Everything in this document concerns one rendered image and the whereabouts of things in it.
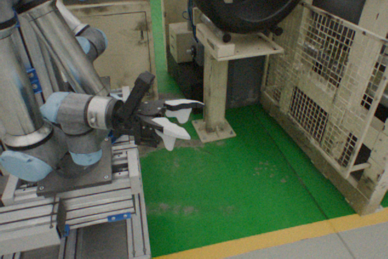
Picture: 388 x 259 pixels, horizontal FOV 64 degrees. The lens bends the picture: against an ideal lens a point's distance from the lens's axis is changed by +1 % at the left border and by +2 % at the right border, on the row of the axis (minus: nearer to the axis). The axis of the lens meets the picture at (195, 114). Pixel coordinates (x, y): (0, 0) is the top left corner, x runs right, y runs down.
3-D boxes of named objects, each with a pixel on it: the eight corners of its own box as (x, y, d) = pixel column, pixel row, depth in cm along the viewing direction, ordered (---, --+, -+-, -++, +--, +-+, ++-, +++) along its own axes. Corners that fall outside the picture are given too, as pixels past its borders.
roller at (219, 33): (208, 19, 175) (200, 21, 175) (206, 11, 172) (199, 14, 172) (232, 40, 148) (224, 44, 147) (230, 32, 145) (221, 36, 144)
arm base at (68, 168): (50, 182, 96) (40, 159, 90) (56, 150, 108) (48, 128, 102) (99, 173, 99) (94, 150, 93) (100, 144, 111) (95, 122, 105)
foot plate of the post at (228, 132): (191, 122, 242) (191, 117, 240) (222, 116, 248) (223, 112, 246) (202, 143, 221) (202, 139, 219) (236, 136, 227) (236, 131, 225)
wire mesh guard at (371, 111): (260, 90, 223) (274, -11, 183) (262, 90, 223) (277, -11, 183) (344, 179, 153) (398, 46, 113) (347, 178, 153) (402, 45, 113)
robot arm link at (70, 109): (66, 113, 78) (57, 83, 73) (107, 118, 76) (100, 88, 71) (48, 131, 72) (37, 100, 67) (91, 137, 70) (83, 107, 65)
